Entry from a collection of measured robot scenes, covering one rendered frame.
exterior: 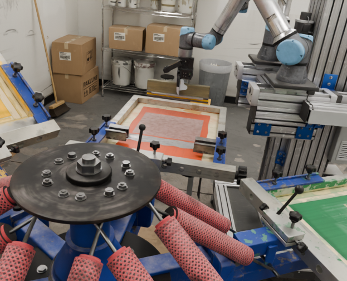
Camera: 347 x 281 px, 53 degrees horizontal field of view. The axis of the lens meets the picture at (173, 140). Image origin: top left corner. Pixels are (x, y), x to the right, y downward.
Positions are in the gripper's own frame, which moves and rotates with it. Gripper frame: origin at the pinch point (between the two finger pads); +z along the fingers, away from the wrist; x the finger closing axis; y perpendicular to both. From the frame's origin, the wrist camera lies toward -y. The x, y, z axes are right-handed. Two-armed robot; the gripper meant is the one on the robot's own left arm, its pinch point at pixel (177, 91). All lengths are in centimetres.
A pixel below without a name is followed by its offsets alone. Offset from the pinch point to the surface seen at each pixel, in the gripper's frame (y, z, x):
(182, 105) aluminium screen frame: 2.2, 12.0, 10.8
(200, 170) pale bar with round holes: 21, 9, -70
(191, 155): 15, 14, -48
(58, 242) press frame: -13, 8, -121
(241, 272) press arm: 37, 17, -111
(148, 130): -10.0, 14.0, -27.6
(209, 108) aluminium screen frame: 19.0, 11.8, 10.8
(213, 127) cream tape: 22.7, 14.2, -12.2
